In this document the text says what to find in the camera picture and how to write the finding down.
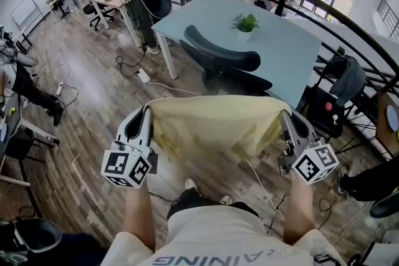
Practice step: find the yellow-green small object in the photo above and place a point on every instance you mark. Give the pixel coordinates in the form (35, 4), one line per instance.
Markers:
(12, 111)

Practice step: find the white whiteboard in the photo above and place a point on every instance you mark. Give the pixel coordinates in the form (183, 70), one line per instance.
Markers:
(26, 11)

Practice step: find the person's left white shoe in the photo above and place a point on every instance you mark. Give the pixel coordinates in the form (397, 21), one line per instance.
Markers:
(191, 183)

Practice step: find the wooden side table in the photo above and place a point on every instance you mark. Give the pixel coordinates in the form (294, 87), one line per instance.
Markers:
(381, 137)

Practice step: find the person's white t-shirt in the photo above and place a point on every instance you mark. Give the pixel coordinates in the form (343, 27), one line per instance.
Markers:
(215, 240)

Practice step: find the person's right forearm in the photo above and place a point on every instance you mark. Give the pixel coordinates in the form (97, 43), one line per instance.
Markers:
(297, 211)

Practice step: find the slim white power strip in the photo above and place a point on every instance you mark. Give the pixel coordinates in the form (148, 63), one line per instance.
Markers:
(60, 88)

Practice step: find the black stool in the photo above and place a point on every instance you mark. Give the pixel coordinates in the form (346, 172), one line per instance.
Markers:
(22, 143)

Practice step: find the person's black shorts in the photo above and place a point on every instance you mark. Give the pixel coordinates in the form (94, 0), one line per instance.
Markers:
(190, 199)

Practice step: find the blue round plate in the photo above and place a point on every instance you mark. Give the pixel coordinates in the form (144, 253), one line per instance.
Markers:
(392, 117)

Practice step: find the person's left forearm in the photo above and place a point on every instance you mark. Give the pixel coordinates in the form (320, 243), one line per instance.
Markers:
(138, 218)

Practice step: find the pale yellow clothes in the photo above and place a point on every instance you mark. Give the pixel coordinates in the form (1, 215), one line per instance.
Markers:
(215, 121)

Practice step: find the light blue table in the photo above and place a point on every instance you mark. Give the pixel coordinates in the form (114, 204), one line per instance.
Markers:
(280, 50)

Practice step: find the grey straight metal railing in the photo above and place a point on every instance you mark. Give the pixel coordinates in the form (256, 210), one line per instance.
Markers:
(388, 17)

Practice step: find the dark table white legs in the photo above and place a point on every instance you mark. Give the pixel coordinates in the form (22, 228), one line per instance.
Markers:
(14, 121)

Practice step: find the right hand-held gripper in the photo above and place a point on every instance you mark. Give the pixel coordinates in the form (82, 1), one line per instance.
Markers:
(315, 163)

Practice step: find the small yellow toy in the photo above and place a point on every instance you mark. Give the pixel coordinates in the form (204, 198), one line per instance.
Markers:
(335, 119)

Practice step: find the pale round plate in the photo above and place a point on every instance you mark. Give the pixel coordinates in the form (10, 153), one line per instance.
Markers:
(3, 133)

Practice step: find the potted green plant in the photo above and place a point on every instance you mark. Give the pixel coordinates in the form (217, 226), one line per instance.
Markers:
(246, 25)

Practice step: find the light wooden desk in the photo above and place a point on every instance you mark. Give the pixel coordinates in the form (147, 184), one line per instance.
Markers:
(103, 3)

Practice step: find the red ball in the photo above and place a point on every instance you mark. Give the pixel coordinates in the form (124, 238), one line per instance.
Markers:
(328, 106)

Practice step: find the grey jacket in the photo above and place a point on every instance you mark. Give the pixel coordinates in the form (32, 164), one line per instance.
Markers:
(349, 81)

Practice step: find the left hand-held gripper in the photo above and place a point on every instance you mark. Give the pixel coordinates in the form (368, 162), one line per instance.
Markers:
(124, 168)

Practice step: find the person's right white shoe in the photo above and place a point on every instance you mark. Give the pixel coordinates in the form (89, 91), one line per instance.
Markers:
(226, 200)

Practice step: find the black folding chair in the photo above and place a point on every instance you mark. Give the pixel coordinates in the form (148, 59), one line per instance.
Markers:
(324, 121)

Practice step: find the black office chair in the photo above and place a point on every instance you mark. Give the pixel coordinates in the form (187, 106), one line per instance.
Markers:
(93, 11)

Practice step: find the person's white shoe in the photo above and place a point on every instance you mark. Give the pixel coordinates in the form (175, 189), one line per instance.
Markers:
(226, 200)
(191, 183)

